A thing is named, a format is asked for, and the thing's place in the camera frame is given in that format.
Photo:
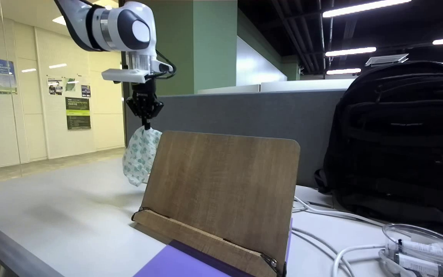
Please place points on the dark green poster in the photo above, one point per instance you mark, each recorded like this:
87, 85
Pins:
78, 113

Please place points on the ceiling vent unit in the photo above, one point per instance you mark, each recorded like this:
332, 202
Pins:
387, 60

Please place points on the row of white cabinets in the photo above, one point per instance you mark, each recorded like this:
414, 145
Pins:
275, 86

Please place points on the white tube with black cap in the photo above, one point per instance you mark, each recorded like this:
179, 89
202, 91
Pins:
421, 266
423, 249

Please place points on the grey partition panel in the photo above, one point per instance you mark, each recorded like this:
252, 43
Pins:
252, 115

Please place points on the white cloth with green print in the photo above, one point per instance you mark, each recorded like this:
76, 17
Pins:
140, 157

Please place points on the black backpack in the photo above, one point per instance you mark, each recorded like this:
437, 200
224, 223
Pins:
402, 146

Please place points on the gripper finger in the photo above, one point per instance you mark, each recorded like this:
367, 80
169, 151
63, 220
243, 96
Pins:
136, 107
155, 108

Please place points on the small green poster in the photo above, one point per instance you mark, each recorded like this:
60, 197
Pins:
70, 84

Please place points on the clear plastic container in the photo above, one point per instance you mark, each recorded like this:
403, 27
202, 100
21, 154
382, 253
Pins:
425, 234

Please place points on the small photo poster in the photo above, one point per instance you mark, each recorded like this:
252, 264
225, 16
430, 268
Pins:
55, 86

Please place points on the wooden book stand board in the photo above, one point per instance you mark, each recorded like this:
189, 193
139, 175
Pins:
221, 184

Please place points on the small dark blue poster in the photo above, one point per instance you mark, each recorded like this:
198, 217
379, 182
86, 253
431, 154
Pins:
85, 90

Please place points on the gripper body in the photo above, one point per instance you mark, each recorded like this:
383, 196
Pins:
144, 92

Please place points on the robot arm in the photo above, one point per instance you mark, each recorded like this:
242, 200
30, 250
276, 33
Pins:
117, 27

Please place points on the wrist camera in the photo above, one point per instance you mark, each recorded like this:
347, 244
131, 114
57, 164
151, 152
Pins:
125, 75

